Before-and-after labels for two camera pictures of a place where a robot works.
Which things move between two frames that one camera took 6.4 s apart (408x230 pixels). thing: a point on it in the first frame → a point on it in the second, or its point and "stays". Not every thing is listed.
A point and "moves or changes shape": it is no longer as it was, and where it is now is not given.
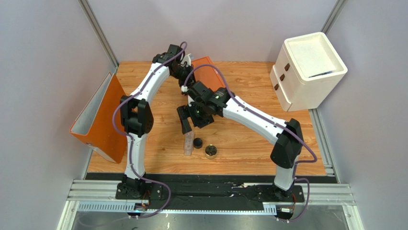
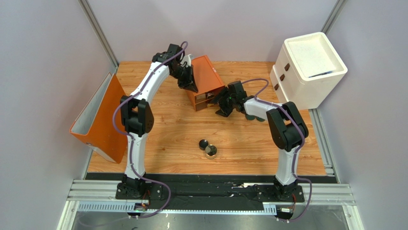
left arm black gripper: (190, 68) stays
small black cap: (198, 143) moves or changes shape
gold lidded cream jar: (210, 152) stays
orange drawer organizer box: (207, 75) stays
